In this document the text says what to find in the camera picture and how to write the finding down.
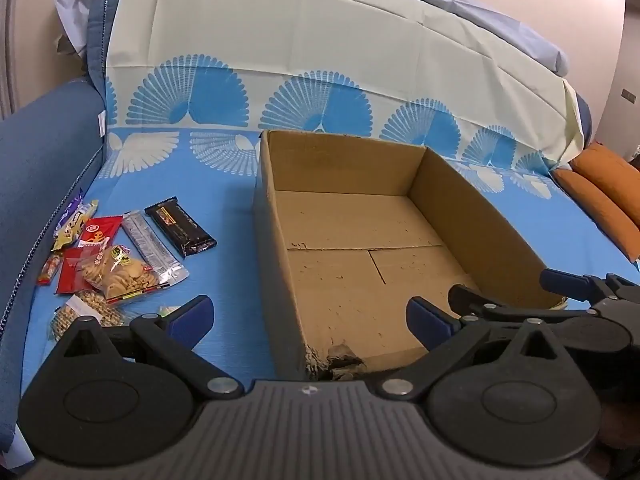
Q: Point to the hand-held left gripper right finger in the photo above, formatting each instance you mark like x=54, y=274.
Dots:
x=427, y=322

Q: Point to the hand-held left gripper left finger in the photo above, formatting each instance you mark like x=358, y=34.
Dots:
x=192, y=320

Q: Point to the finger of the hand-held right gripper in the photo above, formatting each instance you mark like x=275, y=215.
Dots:
x=562, y=281
x=470, y=300

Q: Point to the pale green snack packet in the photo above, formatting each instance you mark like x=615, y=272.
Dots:
x=167, y=311

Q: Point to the silver snack packet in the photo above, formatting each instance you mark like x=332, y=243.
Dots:
x=150, y=247

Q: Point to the clear round cracker packet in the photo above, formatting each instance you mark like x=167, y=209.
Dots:
x=120, y=275

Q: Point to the black snack bar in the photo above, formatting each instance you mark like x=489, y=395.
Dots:
x=180, y=227

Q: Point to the clear peanut packet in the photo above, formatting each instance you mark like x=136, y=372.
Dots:
x=95, y=305

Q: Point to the brown cardboard box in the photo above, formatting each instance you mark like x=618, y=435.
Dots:
x=350, y=220

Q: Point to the plain red snack packet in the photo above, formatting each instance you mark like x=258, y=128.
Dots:
x=70, y=272

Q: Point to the small red candy packet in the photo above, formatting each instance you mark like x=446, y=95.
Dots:
x=50, y=267

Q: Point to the yellow snack packet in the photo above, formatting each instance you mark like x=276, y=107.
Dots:
x=72, y=225

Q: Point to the purple snack packet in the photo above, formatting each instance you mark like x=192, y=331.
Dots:
x=72, y=205

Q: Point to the person's right forearm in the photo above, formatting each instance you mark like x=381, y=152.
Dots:
x=622, y=435

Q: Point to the orange cushion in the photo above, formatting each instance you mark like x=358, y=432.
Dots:
x=607, y=165
x=595, y=205

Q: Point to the white sofa tag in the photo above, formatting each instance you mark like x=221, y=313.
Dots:
x=101, y=122

